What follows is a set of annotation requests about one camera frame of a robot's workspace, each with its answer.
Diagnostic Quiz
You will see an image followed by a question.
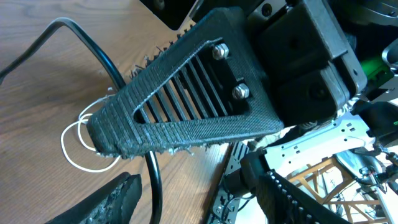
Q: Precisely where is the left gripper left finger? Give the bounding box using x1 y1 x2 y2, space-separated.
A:
48 172 142 224

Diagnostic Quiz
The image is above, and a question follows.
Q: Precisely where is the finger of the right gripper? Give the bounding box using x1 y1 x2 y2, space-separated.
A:
86 7 284 159

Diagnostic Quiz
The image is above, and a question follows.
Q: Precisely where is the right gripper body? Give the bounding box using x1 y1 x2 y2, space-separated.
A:
246 1 367 126

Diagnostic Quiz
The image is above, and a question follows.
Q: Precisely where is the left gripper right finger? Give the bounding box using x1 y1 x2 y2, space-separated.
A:
256 172 349 224

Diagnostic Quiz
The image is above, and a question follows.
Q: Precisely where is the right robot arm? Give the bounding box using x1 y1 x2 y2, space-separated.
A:
86 1 397 159

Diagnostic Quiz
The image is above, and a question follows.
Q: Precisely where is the wooden chair frame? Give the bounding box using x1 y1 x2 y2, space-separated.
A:
287 157 391 223

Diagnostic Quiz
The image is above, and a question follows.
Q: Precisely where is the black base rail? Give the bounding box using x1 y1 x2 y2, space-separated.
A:
203 111 398 224

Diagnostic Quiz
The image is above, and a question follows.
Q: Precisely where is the white USB cable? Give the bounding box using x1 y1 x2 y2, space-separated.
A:
60 95 122 174

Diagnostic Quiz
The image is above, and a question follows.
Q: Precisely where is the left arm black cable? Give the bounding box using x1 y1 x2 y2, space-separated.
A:
0 17 164 224

